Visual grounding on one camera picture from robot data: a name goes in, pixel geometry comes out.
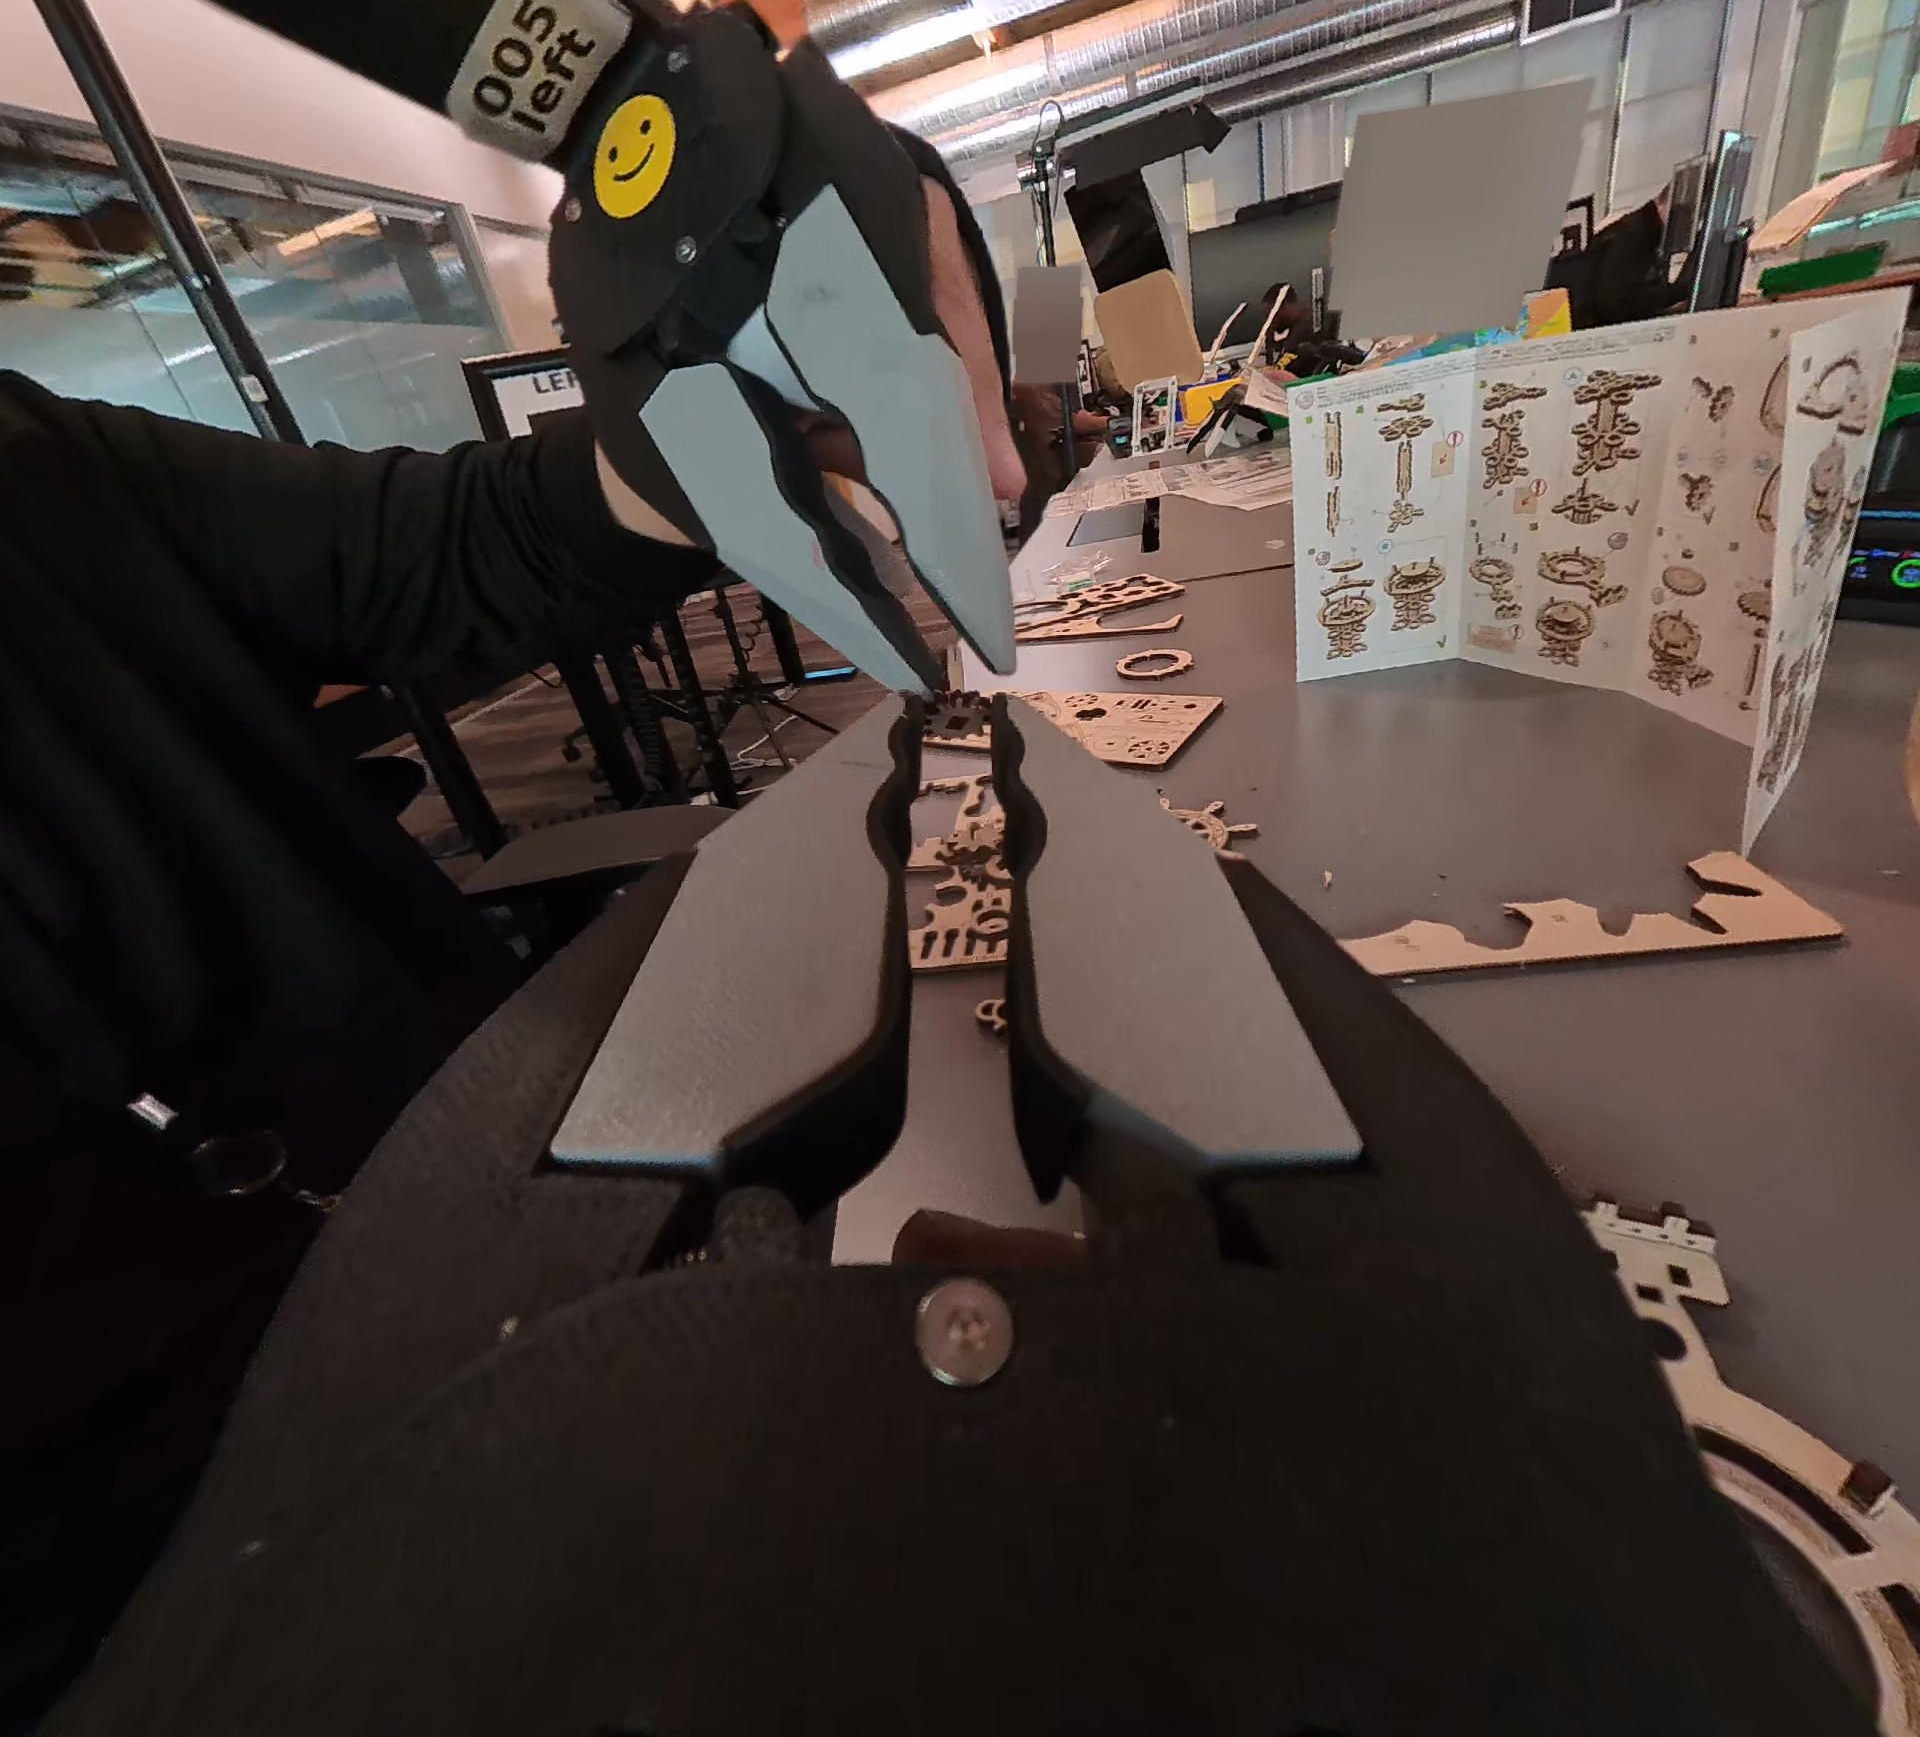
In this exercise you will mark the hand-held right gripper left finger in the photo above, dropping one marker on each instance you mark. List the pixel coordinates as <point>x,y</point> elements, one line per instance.
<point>751,1003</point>

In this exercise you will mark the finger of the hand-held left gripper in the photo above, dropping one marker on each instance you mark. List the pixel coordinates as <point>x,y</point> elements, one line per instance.
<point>751,477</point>
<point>900,418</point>

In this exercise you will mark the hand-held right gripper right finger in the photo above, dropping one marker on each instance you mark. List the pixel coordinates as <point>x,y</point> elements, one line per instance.
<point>1184,1003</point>

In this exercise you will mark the engraved wooden parts sheet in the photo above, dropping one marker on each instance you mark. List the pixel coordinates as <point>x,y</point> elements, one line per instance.
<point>1154,733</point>

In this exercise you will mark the small wooden gear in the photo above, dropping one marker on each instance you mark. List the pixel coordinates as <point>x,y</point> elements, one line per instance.
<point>937,715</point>

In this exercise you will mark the small wooden link part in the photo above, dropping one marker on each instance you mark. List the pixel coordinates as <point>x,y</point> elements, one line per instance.
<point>993,1017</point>

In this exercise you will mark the person's left forearm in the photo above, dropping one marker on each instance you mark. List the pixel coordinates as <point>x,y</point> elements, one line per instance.
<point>374,537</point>

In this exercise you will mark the person's left hand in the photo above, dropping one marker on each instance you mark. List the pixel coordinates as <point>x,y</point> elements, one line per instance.
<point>974,343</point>

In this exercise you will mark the wooden ship wheel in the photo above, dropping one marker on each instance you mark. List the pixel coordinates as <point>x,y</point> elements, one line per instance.
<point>1214,829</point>

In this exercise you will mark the white instruction paper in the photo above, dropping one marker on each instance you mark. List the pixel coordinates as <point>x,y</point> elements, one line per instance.
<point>1231,485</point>
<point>1095,502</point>

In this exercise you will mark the framed marker sign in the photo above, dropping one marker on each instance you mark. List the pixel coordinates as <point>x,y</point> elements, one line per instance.
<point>518,395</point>

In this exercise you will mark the wooden offcut sheet with holes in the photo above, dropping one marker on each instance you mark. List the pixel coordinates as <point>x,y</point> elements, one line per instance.
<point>1051,626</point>

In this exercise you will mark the long wavy wooden offcut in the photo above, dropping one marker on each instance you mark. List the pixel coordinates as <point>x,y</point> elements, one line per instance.
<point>1650,939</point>

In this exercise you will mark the folded instruction leaflet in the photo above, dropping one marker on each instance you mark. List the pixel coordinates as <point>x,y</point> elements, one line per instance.
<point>1514,614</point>

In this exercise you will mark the dark round badge reel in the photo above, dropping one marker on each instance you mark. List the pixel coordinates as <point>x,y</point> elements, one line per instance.
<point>236,1164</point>

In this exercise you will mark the person's black clothed torso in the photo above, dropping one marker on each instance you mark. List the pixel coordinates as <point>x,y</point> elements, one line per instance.
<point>150,1017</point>

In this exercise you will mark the colourful printed box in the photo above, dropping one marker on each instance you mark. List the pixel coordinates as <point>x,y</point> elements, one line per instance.
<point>1530,321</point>

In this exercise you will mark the black device with lit display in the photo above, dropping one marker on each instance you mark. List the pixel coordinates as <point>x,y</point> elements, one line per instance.
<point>1883,575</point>

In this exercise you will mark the wooden sheet frame with cutouts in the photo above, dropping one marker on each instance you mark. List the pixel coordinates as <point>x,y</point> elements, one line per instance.
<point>974,889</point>

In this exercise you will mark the small white frame device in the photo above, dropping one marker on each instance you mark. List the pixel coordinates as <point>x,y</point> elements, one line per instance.
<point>1154,418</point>

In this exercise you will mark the pale wooden round frame sheet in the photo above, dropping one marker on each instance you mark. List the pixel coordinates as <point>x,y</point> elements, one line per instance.
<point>1658,1295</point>

